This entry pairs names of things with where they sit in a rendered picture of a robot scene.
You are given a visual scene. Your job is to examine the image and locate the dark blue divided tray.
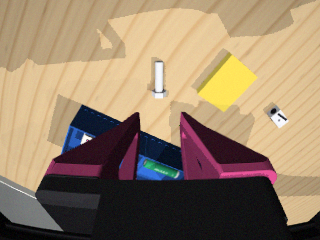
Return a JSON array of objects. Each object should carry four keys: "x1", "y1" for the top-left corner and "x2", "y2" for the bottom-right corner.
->
[{"x1": 61, "y1": 104, "x2": 184, "y2": 180}]

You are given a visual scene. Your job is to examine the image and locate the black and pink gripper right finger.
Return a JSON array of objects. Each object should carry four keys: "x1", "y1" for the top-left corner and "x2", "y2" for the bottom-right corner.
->
[{"x1": 180, "y1": 112, "x2": 277, "y2": 185}]

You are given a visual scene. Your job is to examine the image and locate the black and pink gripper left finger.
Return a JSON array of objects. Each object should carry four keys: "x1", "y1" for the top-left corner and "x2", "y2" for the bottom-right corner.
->
[{"x1": 44, "y1": 112, "x2": 141, "y2": 180}]

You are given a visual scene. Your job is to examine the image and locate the green aa battery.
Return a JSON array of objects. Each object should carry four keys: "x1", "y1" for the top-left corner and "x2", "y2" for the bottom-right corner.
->
[{"x1": 143, "y1": 158, "x2": 180, "y2": 178}]

